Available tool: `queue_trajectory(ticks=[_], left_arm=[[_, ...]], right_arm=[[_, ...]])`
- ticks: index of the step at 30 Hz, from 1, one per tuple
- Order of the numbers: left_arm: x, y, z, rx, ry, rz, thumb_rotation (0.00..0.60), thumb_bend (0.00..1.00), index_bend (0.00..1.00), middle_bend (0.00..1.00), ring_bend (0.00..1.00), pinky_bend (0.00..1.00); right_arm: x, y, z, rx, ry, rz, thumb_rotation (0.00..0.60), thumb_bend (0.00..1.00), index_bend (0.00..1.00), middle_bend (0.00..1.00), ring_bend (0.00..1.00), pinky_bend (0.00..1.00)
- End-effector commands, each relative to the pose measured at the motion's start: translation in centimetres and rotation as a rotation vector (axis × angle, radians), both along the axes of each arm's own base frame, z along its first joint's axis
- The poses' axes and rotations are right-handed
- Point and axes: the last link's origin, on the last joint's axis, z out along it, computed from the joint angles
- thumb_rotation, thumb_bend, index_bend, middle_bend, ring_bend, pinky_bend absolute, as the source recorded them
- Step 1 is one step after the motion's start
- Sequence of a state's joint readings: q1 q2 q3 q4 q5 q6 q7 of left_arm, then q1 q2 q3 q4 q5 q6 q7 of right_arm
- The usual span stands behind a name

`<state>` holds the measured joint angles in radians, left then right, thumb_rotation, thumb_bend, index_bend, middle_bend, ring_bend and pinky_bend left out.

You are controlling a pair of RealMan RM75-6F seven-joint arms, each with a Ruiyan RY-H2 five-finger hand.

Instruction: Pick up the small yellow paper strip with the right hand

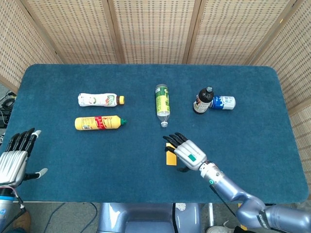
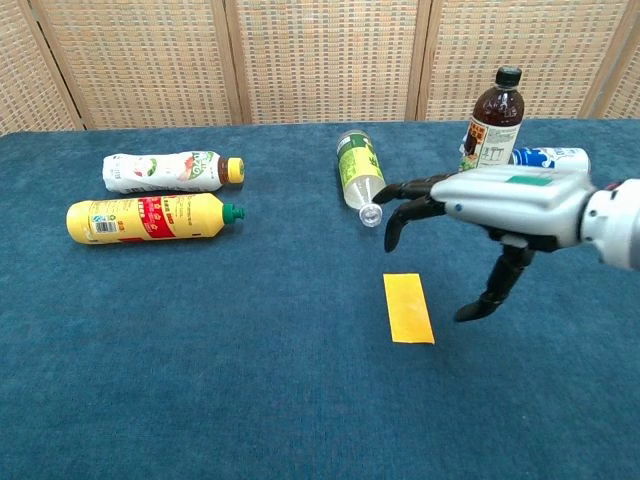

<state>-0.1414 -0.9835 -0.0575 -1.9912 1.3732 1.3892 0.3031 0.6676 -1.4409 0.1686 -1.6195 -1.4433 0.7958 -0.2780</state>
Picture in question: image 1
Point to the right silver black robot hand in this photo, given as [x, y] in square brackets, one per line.
[188, 151]

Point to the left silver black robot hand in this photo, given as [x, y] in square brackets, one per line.
[12, 157]

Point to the small yellow box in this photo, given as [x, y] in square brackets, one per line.
[170, 157]

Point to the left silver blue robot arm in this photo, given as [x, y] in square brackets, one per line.
[4, 206]

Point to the blue table cloth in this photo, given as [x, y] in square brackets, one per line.
[155, 136]

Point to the dark brown tea bottle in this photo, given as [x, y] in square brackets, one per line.
[203, 100]

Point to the clear bottle with green label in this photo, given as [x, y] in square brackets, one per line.
[162, 104]

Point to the blue and white can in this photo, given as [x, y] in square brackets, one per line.
[224, 102]

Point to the brown shoe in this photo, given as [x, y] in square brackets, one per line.
[23, 222]

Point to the silver blue robot torso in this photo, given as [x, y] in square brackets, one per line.
[148, 217]

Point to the white sneaker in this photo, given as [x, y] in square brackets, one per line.
[219, 228]

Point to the yellow bottle with green cap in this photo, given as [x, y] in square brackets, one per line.
[97, 122]

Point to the white bottle with yellow cap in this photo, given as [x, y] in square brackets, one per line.
[99, 100]

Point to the woven bamboo folding screen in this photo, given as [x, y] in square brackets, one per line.
[155, 31]

